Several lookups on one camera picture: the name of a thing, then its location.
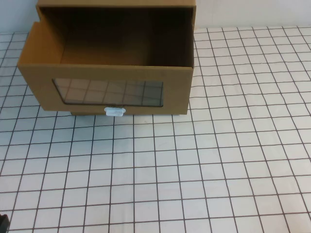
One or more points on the brown cardboard box sleeve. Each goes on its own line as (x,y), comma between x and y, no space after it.
(116,2)

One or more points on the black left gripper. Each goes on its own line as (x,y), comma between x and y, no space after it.
(3,224)

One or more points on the brown cardboard drawer with window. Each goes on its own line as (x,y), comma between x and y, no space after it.
(36,80)

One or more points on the white grid tablecloth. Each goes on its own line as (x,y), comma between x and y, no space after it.
(194,170)

